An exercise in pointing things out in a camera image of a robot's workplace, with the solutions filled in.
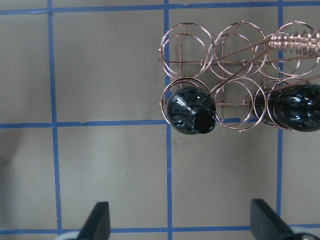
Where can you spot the dark wine bottle in basket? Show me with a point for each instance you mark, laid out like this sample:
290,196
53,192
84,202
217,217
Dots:
189,111

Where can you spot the copper wire wine basket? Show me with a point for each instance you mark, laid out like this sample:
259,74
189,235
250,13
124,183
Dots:
242,62

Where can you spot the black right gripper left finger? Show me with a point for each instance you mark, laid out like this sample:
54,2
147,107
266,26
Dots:
98,224

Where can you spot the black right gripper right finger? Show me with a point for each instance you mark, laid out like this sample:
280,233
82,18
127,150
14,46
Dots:
265,224

